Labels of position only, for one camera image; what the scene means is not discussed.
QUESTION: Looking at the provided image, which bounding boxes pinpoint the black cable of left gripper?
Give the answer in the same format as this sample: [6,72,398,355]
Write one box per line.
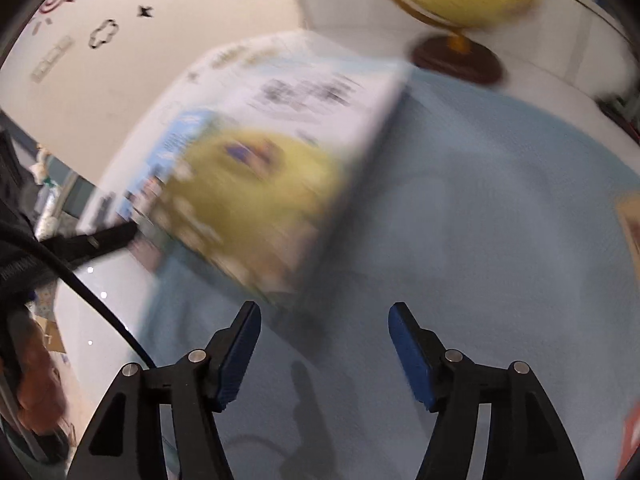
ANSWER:
[0,232,156,368]

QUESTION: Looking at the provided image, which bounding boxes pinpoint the person's left hand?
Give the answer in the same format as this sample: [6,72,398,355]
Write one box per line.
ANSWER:
[7,310,69,436]

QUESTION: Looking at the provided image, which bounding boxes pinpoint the light blue cartoon figures book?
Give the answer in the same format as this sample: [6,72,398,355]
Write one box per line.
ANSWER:
[120,107,221,273]

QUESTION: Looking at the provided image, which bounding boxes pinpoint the round embroidered fan ornament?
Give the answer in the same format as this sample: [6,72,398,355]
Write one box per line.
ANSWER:
[597,92,640,141]

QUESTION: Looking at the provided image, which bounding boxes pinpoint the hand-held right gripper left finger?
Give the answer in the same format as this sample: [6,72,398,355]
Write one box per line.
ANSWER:
[66,301,262,480]

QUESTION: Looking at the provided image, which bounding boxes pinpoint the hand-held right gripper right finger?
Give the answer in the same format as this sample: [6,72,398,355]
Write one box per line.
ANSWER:
[389,301,586,480]

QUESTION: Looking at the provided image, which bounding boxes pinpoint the person's left forearm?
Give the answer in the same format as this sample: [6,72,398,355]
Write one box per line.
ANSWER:
[0,420,76,480]

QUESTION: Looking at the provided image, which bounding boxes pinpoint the tan book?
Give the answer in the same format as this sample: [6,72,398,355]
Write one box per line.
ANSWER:
[615,194,640,266]

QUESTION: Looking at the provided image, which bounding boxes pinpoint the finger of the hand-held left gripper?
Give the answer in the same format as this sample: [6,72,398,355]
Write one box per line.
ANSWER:
[39,221,140,267]

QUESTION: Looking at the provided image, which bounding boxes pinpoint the white book with duck illustration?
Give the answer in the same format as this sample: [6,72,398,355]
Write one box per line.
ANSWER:
[150,57,413,306]

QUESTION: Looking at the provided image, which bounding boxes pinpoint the white wall switch panel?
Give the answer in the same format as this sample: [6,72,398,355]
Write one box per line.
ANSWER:
[30,35,73,83]

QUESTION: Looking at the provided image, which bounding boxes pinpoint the light blue textured mat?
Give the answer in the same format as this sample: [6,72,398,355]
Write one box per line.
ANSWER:
[137,67,640,480]

